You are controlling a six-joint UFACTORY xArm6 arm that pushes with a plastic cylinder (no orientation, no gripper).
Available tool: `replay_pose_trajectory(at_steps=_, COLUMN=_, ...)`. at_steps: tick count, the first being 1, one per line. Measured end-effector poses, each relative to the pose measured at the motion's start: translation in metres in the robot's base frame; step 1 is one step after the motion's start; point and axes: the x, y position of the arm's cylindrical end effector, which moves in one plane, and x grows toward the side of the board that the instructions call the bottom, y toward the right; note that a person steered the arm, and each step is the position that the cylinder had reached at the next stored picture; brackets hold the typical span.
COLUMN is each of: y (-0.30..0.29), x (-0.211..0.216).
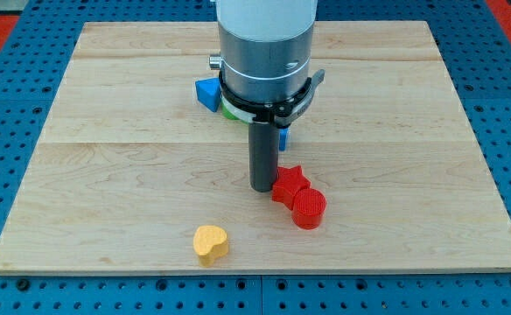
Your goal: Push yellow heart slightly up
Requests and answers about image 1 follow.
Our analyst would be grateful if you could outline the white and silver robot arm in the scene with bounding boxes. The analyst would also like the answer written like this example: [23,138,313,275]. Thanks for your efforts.
[214,0,318,105]

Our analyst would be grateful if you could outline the light wooden board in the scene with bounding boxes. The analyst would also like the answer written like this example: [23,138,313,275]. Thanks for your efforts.
[0,21,511,276]

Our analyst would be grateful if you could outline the red cylinder block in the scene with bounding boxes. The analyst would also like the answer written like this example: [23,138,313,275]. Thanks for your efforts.
[291,188,327,229]

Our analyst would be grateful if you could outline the blue triangle block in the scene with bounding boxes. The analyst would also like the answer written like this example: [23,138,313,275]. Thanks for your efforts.
[195,77,221,112]

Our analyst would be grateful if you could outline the small blue block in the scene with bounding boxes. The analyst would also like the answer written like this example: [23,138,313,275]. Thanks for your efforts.
[279,128,290,151]

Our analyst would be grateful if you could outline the yellow heart block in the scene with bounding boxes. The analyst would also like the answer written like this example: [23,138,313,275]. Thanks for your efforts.
[192,225,229,267]

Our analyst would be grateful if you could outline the green block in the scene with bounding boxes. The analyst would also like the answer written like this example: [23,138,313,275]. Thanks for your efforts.
[220,102,237,120]

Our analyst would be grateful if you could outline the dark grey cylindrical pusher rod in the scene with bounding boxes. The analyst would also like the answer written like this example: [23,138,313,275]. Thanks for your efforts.
[248,122,280,193]

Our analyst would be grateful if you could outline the red star block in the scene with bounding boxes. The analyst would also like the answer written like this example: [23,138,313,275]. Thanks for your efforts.
[271,165,311,210]

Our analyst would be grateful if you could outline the black tool clamp ring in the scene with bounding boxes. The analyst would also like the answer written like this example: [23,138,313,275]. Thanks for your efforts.
[218,68,326,129]

